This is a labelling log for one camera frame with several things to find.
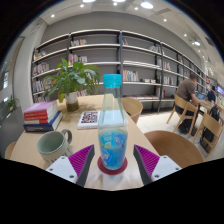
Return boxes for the green potted plant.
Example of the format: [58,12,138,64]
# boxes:
[43,58,103,113]

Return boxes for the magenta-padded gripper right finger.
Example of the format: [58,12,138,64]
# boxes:
[133,144,183,186]

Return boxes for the white card with square code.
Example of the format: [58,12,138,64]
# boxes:
[77,110,101,130]

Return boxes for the person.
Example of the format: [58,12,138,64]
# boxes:
[205,85,218,104]
[175,73,204,134]

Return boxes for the clear bottle with blue cap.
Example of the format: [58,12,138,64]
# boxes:
[97,73,129,171]

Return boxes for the pink-covered book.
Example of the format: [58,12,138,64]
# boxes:
[23,99,59,118]

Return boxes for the grey shelf unit with books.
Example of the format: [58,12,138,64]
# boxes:
[30,28,209,104]

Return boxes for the round ceiling lights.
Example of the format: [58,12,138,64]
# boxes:
[49,0,203,48]

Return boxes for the red book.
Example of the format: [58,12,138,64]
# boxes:
[23,108,60,125]

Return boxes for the small leafy plant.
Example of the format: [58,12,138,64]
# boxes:
[5,95,20,113]

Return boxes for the thick dark blue book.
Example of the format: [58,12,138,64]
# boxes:
[23,110,64,133]

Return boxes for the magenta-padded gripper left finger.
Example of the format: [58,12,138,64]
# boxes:
[45,144,96,188]

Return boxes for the flat round red coaster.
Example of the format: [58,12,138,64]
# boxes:
[97,155,129,176]

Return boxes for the patterned grey-green mug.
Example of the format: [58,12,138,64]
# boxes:
[36,129,74,165]

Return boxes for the slatted wooden chair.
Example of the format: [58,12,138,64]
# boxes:
[192,112,224,149]
[166,94,199,139]

